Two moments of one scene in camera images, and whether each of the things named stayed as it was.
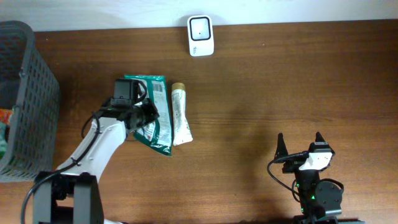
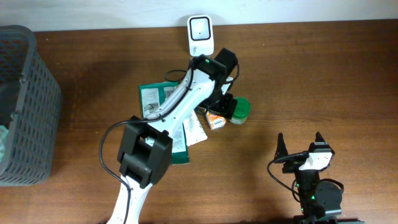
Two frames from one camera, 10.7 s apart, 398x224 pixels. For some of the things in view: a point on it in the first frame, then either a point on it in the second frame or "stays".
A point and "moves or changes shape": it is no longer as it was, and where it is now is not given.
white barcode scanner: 200,35 stays
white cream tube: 181,132 moves or changes shape
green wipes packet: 158,133 moves or changes shape
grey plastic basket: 30,89 stays
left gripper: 149,112 to 226,106
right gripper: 280,149 stays
